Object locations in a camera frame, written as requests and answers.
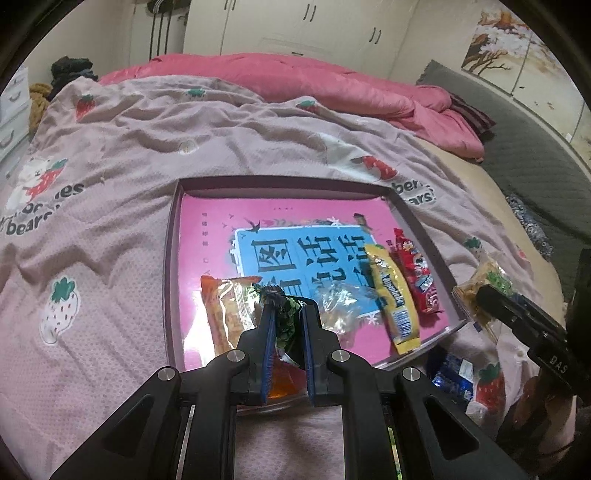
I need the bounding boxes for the black snack packet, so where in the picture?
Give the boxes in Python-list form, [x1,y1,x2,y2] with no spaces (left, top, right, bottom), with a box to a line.
[252,284,303,365]

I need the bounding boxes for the blue patterned cloth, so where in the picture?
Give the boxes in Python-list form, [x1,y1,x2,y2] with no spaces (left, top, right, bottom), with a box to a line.
[505,194,555,261]

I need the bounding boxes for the gold snack stick packet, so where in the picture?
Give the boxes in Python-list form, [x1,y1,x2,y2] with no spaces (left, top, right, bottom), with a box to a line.
[365,244,422,355]

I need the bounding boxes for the tree wall poster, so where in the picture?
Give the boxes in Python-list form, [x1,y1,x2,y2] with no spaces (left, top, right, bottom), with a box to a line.
[462,9,591,148]

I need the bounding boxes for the dark purple shallow box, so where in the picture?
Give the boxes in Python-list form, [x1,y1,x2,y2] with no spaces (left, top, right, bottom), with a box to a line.
[164,175,463,416]

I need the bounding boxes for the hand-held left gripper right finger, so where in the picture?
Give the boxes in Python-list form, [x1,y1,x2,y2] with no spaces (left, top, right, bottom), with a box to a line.
[300,300,532,480]

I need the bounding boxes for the grey padded headboard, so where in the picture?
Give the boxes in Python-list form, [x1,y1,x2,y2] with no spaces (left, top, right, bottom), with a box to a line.
[416,60,591,232]

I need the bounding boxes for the pink picture book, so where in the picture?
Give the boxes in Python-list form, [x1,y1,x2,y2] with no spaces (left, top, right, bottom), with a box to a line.
[178,194,455,370]

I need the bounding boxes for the orange biscuit packet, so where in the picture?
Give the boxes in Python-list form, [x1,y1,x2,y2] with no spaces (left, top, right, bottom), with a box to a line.
[200,275,296,402]

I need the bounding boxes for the beige bed sheet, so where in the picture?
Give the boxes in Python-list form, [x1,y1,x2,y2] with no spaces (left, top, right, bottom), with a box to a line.
[416,138,568,301]

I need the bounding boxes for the dark striped pillow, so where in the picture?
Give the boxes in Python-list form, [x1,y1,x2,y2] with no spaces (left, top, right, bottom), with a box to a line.
[445,92,497,137]

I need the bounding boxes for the brown knitted bundle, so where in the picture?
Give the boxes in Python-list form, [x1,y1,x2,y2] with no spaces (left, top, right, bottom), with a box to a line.
[28,83,51,132]

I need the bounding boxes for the blue snack packet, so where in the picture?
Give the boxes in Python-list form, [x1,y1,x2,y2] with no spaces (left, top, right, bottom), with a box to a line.
[431,355,476,407]

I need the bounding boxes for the red snack packet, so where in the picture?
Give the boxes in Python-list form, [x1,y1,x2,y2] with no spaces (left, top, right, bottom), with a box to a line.
[388,228,444,315]

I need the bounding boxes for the clear candy packet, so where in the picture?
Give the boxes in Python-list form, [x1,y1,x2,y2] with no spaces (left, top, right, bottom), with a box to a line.
[316,282,370,335]

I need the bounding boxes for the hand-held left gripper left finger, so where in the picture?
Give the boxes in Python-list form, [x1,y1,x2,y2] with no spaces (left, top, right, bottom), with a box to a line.
[48,304,279,480]

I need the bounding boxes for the pink quilt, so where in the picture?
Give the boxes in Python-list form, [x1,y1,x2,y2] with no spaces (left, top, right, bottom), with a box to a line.
[99,53,485,162]

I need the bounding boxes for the white drawer cabinet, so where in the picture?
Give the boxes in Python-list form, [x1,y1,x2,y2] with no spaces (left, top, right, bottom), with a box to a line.
[0,76,31,181]

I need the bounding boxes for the clear cracker packet green label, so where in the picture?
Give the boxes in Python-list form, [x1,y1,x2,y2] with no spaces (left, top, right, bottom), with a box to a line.
[452,258,515,342]

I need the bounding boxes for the white wardrobe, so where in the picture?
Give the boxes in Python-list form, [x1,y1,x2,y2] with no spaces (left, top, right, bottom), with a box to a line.
[182,0,416,84]

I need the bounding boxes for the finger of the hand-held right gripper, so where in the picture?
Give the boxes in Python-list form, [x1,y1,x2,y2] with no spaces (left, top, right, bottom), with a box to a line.
[510,293,561,329]
[475,285,566,354]

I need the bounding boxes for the person's right hand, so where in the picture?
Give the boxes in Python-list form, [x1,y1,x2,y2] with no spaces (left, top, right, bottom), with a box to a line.
[519,378,579,444]

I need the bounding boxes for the dark clothes pile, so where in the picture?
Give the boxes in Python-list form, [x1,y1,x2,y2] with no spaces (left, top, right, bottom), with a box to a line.
[51,55,100,88]

